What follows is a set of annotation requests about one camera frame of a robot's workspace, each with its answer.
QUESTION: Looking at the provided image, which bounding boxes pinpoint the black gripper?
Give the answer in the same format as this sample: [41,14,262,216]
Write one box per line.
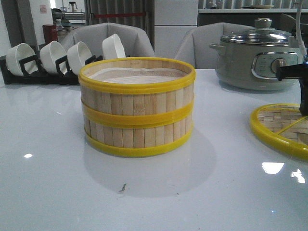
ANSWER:
[276,63,308,116]

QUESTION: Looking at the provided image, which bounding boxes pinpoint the woven bamboo steamer lid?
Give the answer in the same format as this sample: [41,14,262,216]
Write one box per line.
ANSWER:
[250,103,308,161]

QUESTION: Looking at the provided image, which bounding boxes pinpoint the bamboo steamer drawer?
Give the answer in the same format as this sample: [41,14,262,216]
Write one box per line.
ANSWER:
[78,57,195,128]
[84,114,193,157]

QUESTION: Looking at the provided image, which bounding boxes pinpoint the grey-green electric cooking pot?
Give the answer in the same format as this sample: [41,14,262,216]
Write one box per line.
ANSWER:
[209,41,303,90]

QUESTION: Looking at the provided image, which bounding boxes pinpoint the glass pot lid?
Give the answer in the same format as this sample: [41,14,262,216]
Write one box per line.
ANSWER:
[220,18,292,46]

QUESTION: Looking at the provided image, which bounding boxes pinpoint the grey armchair right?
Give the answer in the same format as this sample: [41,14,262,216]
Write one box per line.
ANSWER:
[174,23,250,69]

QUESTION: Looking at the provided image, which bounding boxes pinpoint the grey armchair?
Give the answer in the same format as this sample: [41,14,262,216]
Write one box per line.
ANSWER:
[174,23,250,69]
[61,23,154,57]

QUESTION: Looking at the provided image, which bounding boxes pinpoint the white cabinet background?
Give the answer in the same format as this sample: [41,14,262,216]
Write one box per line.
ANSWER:
[154,0,198,58]

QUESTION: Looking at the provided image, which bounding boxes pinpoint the grey armchair left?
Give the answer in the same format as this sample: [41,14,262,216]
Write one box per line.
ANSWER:
[61,23,154,57]

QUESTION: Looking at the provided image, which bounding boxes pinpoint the white steamer liner cloth left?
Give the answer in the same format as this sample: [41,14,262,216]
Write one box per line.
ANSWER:
[89,67,186,84]

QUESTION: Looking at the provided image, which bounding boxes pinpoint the white bowl right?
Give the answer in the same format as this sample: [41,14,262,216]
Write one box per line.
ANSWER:
[102,34,126,60]

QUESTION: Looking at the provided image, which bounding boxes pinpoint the white bowl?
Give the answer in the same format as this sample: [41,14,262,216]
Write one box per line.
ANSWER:
[6,43,35,76]
[102,34,126,60]
[40,41,67,75]
[67,41,93,75]

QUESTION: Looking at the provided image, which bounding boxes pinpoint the red cylinder bin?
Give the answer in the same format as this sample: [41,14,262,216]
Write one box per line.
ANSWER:
[42,24,58,44]

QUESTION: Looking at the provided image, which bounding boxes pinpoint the black dish rack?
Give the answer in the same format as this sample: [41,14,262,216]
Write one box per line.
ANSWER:
[0,55,130,85]

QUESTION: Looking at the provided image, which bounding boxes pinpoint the white bowl far left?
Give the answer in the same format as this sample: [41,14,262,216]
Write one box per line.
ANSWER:
[6,43,35,76]

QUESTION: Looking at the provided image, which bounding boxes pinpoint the white cable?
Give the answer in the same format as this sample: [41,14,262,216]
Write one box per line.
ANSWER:
[295,0,308,57]

